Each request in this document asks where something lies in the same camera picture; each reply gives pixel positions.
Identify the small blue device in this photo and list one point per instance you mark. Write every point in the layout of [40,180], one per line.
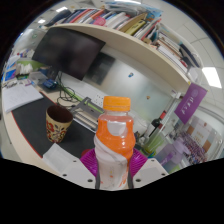
[50,84]

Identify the orange-capped drink bottle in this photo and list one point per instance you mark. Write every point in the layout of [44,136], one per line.
[113,143]

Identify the ceiling lights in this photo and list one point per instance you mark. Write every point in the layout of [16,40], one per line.
[211,76]

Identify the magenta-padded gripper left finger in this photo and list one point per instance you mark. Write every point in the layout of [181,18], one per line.
[78,171]

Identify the photo poster board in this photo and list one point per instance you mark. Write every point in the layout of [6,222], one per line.
[203,136]

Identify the dark wine bottle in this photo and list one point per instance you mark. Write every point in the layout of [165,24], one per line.
[156,125]

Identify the grey metal laptop stand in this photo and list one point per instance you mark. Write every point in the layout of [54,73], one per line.
[85,111]

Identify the black desk mat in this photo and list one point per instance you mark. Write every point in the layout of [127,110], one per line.
[33,123]

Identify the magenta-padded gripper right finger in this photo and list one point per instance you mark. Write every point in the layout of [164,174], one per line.
[150,171]

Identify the open white notebook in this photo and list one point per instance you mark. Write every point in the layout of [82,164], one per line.
[20,96]

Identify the floral paper cup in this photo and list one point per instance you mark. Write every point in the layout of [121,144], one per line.
[57,126]

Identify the wall shelf with books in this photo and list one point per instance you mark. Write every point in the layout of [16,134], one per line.
[133,36]

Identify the black computer monitor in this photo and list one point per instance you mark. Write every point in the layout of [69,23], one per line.
[68,53]

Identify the purple water bottle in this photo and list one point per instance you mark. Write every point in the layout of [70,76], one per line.
[173,153]

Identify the white ceramic jar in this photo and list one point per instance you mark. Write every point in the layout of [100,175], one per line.
[141,126]

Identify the green glass tumbler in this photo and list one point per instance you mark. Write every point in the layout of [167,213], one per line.
[153,143]

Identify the purple hanging banner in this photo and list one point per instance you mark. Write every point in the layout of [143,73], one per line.
[190,103]

